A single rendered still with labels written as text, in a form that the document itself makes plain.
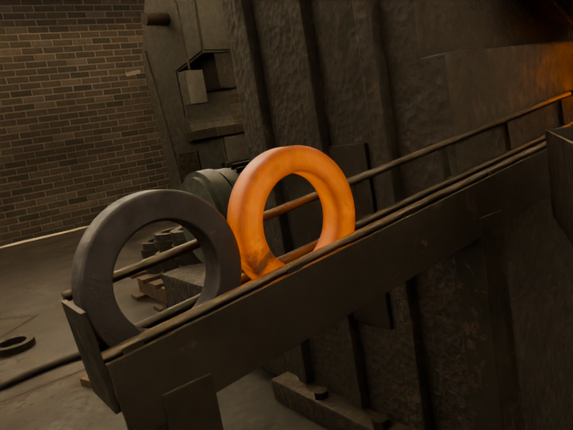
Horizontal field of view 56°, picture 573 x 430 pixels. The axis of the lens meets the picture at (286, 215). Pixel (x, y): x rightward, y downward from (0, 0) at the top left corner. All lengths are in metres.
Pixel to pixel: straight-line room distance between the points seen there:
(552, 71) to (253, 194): 0.84
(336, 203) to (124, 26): 6.67
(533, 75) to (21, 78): 6.09
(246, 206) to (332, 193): 0.14
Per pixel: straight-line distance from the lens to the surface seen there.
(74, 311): 0.57
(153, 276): 2.92
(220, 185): 1.97
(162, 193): 0.59
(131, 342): 0.57
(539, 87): 1.27
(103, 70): 7.08
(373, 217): 0.82
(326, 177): 0.70
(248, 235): 0.63
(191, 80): 5.15
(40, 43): 6.96
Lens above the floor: 0.79
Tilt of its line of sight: 9 degrees down
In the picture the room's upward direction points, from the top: 10 degrees counter-clockwise
